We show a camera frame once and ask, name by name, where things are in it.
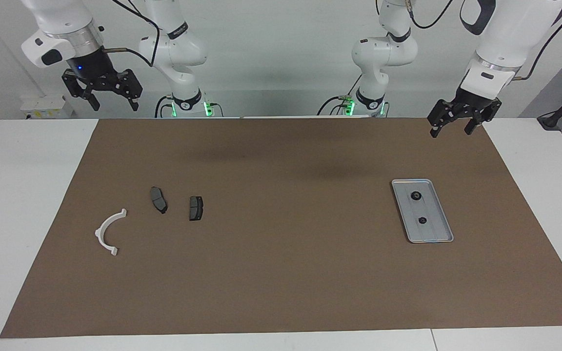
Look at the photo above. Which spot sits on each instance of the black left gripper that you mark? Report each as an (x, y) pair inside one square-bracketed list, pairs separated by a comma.
[(471, 105)]

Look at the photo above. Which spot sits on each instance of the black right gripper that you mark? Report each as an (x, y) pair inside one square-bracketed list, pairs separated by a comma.
[(95, 73)]

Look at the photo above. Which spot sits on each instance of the small black bearing gear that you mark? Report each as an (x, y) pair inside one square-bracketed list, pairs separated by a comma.
[(422, 220), (415, 196)]

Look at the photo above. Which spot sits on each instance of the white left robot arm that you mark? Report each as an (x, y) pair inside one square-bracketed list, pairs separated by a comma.
[(505, 34)]

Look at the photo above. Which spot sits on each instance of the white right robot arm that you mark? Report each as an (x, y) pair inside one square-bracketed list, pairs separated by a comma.
[(178, 53)]

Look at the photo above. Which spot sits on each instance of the silver metal tray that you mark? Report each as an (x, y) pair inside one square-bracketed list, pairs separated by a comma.
[(432, 231)]

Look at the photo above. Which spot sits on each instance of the curved dark brake pad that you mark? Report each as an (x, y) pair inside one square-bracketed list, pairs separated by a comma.
[(158, 199)]

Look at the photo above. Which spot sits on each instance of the rectangular dark brake pad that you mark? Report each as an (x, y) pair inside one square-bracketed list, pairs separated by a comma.
[(196, 208)]

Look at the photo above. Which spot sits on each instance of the brown table mat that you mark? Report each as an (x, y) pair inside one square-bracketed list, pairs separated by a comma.
[(281, 273)]

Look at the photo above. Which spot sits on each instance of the white wall socket box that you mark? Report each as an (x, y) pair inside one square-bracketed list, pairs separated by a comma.
[(47, 106)]

